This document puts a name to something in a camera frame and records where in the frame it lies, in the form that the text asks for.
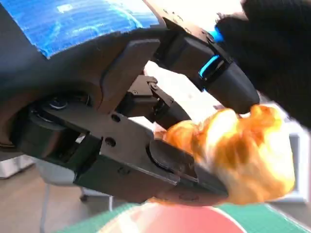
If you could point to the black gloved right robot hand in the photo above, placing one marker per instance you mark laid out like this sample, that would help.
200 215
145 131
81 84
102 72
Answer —
274 48

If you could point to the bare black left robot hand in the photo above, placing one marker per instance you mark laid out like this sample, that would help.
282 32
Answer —
73 97

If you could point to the long toy bread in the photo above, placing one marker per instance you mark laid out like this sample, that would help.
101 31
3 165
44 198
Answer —
243 157

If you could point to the pink bowl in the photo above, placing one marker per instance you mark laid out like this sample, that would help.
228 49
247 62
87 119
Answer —
175 221

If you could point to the grey office chair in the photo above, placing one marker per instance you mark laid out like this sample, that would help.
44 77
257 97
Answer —
56 174

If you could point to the green cutting mat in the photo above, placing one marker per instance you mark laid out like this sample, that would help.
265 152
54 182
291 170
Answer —
272 218

